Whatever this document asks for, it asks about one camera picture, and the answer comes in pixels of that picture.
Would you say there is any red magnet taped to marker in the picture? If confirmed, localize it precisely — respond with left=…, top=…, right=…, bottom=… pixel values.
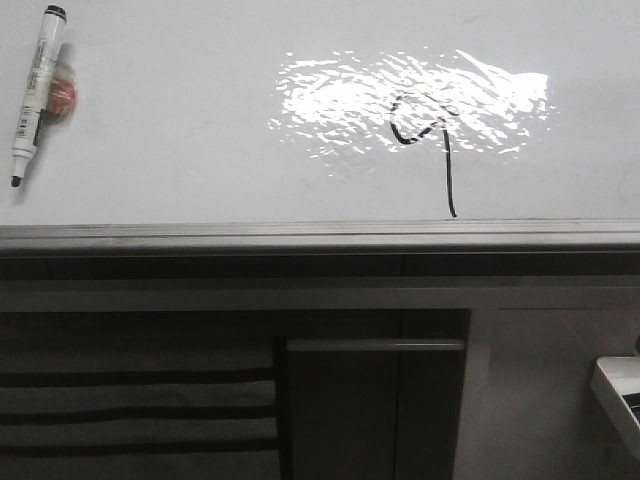
left=45, top=63, right=77, bottom=118

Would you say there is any grey whiteboard tray rail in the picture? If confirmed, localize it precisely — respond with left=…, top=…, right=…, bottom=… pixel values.
left=1, top=219, right=639, bottom=258

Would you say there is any dark cabinet door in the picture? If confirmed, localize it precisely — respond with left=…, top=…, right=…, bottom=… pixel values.
left=286, top=339, right=466, bottom=479

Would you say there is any white whiteboard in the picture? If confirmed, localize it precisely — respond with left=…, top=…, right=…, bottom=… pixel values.
left=1, top=1, right=639, bottom=225

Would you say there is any white box with blue item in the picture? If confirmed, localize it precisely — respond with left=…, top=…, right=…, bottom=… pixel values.
left=591, top=356, right=639, bottom=459

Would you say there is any white whiteboard marker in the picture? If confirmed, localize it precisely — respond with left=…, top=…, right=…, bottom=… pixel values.
left=11, top=4, right=67, bottom=188

